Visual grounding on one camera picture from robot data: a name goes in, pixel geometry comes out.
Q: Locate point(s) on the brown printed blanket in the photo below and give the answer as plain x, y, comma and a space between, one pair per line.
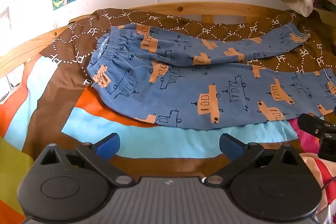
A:
231, 29

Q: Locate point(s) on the blue pants with orange print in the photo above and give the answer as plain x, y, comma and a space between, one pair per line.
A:
183, 87

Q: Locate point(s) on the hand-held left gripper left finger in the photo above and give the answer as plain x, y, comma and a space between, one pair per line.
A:
109, 146

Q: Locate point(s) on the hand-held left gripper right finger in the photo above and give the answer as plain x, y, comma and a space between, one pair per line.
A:
231, 148

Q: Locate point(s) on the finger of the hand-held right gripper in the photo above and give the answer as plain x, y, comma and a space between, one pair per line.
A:
312, 124

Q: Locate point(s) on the wooden bed frame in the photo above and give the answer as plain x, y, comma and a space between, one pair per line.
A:
26, 48

